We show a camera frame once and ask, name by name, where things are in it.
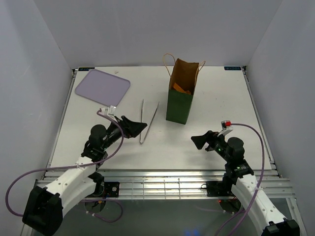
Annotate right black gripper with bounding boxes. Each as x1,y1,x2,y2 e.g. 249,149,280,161
191,130,231,163

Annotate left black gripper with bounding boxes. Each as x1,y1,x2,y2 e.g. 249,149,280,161
101,116,147,150

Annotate metal tongs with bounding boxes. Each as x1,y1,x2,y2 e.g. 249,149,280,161
140,99,159,145

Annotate yellow bread slice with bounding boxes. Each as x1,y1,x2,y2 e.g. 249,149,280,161
172,83,191,95

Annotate green paper bag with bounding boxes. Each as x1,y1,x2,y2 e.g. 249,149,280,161
162,53,205,125

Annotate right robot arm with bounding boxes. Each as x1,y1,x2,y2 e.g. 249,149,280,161
191,130,300,236

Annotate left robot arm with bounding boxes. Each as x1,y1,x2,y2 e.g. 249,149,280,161
22,116,147,236

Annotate lavender tray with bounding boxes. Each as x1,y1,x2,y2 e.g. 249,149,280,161
75,69,130,107

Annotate right blue table label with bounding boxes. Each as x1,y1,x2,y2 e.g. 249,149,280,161
224,66,242,71

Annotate blue table label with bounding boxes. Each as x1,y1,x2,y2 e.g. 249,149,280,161
78,67,95,71
224,66,242,71

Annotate left blue table label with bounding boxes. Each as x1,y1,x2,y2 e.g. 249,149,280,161
78,67,95,71

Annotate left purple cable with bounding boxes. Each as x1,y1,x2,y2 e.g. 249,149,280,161
5,109,125,223

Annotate purple cable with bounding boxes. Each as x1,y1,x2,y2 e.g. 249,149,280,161
196,122,265,236
5,109,125,223

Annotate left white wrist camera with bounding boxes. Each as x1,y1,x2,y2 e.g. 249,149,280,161
99,105,116,118

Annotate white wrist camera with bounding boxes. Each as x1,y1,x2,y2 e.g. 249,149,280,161
218,120,233,137
99,105,116,118

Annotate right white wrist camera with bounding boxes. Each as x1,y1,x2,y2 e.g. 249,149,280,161
218,120,233,137

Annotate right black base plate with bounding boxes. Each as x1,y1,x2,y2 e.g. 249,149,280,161
206,181,235,197

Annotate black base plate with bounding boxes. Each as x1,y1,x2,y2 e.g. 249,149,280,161
206,181,235,197
99,182,120,198

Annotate aluminium rail frame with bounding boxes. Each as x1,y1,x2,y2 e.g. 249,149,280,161
31,169,296,200

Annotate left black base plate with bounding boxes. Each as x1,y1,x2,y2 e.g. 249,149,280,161
99,182,120,198

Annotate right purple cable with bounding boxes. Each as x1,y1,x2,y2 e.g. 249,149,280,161
196,122,265,236

